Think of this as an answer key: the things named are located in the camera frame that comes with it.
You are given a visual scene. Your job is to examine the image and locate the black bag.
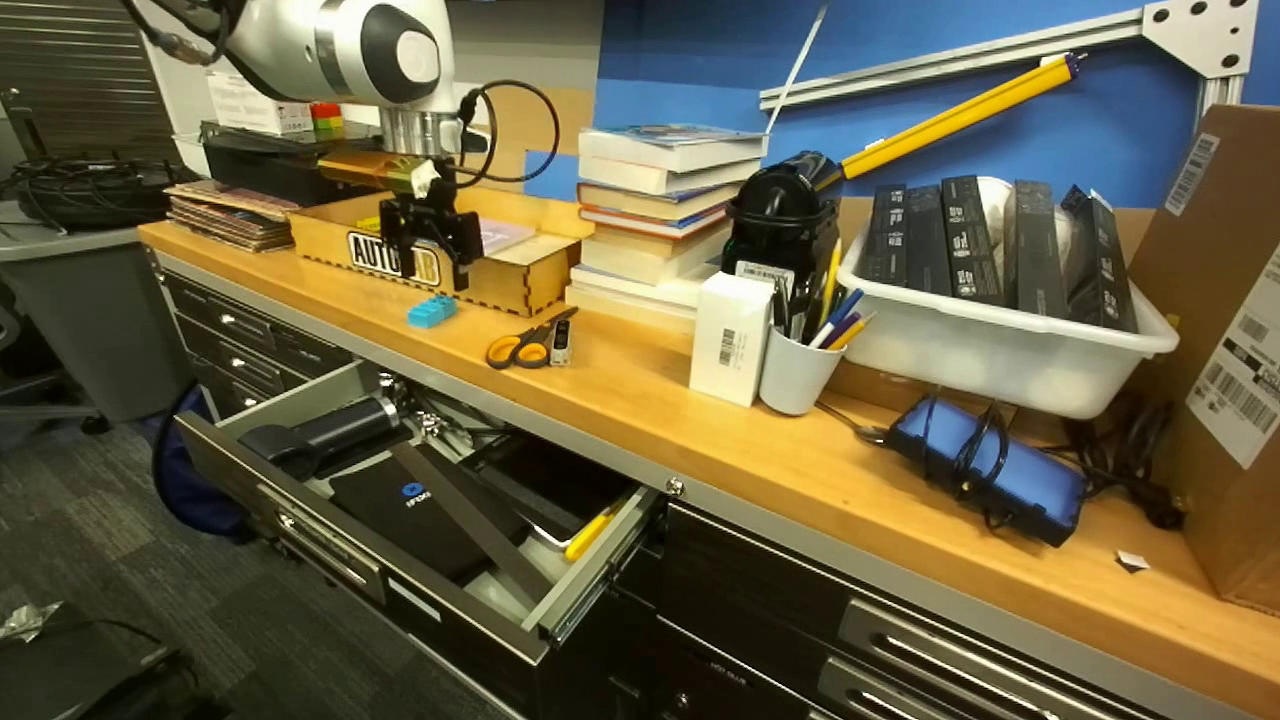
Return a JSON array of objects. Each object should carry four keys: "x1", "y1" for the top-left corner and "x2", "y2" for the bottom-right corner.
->
[{"x1": 0, "y1": 598, "x2": 206, "y2": 720}]

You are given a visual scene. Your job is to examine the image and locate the black box with blue logo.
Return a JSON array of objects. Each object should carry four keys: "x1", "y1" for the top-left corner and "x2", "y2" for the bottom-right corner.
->
[{"x1": 327, "y1": 454, "x2": 533, "y2": 587}]

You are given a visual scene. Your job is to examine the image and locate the heap of pens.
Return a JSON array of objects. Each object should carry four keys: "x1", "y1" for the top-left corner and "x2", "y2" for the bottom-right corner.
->
[{"x1": 768, "y1": 238, "x2": 880, "y2": 353}]

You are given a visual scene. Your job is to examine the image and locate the orange handled scissors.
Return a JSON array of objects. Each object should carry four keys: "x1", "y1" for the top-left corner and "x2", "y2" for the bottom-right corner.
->
[{"x1": 485, "y1": 306, "x2": 580, "y2": 371}]

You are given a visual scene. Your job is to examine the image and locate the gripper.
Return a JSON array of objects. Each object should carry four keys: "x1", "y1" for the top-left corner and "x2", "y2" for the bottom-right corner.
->
[{"x1": 378, "y1": 192, "x2": 485, "y2": 294}]

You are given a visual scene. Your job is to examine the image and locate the yellow pen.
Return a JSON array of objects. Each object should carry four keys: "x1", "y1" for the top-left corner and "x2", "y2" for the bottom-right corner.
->
[{"x1": 562, "y1": 504, "x2": 618, "y2": 564}]

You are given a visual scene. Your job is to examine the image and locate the white plastic tub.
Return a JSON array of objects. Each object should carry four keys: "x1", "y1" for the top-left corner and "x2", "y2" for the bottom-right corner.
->
[{"x1": 836, "y1": 204, "x2": 1182, "y2": 422}]

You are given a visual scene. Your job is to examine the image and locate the stack of books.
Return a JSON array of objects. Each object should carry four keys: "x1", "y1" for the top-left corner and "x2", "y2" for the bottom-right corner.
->
[{"x1": 564, "y1": 123, "x2": 770, "y2": 333}]

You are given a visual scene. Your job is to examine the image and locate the blue building block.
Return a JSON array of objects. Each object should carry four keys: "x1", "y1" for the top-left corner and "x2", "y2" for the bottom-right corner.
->
[{"x1": 406, "y1": 294, "x2": 459, "y2": 330}]

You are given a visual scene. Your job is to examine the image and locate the yellow pole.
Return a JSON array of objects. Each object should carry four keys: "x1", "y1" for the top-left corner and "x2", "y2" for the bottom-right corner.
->
[{"x1": 814, "y1": 51, "x2": 1087, "y2": 192}]

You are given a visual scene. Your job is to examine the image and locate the white round item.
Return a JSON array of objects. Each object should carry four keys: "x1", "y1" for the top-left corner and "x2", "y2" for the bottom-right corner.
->
[{"x1": 974, "y1": 175, "x2": 1079, "y2": 266}]

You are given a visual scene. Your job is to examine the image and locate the aluminium rail frame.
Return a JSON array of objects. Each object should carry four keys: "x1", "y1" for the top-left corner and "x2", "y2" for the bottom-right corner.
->
[{"x1": 757, "y1": 0, "x2": 1262, "y2": 113}]

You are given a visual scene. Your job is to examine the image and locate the blue bag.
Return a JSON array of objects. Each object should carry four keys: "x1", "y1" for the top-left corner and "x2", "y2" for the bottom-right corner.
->
[{"x1": 149, "y1": 408, "x2": 253, "y2": 543}]

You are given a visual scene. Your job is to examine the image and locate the white cup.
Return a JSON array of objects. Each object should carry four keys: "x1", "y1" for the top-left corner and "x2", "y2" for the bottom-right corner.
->
[{"x1": 757, "y1": 324, "x2": 847, "y2": 418}]

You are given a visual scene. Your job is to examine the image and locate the black case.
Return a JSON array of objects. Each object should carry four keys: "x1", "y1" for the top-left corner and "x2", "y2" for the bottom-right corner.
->
[{"x1": 199, "y1": 120, "x2": 385, "y2": 208}]

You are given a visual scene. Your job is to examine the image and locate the black slim box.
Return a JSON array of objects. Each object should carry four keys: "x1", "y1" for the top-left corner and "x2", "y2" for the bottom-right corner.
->
[
  {"x1": 1058, "y1": 184, "x2": 1140, "y2": 334},
  {"x1": 860, "y1": 183, "x2": 911, "y2": 288},
  {"x1": 903, "y1": 183, "x2": 949, "y2": 297},
  {"x1": 940, "y1": 175, "x2": 1006, "y2": 308},
  {"x1": 1003, "y1": 179, "x2": 1073, "y2": 320}
]

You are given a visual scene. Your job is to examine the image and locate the open black drawer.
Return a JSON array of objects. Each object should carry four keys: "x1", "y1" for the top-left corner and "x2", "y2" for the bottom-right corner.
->
[{"x1": 174, "y1": 359, "x2": 663, "y2": 701}]

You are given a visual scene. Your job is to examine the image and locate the coil of black cable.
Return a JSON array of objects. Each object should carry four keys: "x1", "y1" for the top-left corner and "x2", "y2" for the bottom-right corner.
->
[{"x1": 0, "y1": 152, "x2": 189, "y2": 233}]

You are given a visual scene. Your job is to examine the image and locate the long black bar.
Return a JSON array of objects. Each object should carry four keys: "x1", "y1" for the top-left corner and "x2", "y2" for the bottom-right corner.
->
[{"x1": 389, "y1": 440, "x2": 557, "y2": 607}]

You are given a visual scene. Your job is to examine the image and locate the blue power brick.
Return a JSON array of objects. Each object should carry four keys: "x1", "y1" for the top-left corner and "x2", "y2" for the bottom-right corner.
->
[{"x1": 886, "y1": 394, "x2": 1090, "y2": 549}]

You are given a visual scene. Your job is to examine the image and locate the black cylindrical tool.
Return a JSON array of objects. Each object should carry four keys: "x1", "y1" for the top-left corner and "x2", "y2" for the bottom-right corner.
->
[{"x1": 237, "y1": 394, "x2": 407, "y2": 482}]

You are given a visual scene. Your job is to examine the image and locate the stack of magazines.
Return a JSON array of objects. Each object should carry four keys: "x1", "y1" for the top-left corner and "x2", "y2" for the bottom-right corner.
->
[{"x1": 162, "y1": 179, "x2": 302, "y2": 254}]

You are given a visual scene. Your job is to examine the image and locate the white strip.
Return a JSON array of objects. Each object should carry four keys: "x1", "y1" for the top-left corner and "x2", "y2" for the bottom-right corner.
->
[{"x1": 764, "y1": 0, "x2": 833, "y2": 137}]

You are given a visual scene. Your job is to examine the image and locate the closed black drawer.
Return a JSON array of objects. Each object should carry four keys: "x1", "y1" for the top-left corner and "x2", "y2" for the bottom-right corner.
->
[
  {"x1": 174, "y1": 312, "x2": 311, "y2": 399},
  {"x1": 162, "y1": 270, "x2": 353, "y2": 367},
  {"x1": 658, "y1": 500, "x2": 1206, "y2": 720}
]

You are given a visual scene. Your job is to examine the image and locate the white labelled box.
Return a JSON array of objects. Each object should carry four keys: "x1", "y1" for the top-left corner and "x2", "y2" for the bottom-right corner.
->
[{"x1": 204, "y1": 68, "x2": 317, "y2": 137}]

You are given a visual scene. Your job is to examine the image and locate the silver drawer handle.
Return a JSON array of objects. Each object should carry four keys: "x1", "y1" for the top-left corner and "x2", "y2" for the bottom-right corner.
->
[
  {"x1": 837, "y1": 597, "x2": 1166, "y2": 720},
  {"x1": 214, "y1": 310, "x2": 278, "y2": 349},
  {"x1": 254, "y1": 484, "x2": 391, "y2": 607},
  {"x1": 224, "y1": 349, "x2": 288, "y2": 395},
  {"x1": 814, "y1": 655, "x2": 966, "y2": 720}
]

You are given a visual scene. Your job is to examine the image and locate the white carton box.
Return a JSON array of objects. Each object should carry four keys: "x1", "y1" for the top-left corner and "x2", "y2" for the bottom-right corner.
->
[{"x1": 687, "y1": 271, "x2": 777, "y2": 409}]

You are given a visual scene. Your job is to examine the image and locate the wooden box with black print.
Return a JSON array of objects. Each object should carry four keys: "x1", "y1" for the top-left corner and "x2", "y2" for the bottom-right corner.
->
[{"x1": 288, "y1": 187, "x2": 597, "y2": 319}]

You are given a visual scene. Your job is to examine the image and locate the brown cardboard box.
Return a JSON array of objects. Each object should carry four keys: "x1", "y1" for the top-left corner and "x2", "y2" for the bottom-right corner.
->
[{"x1": 1127, "y1": 102, "x2": 1280, "y2": 617}]

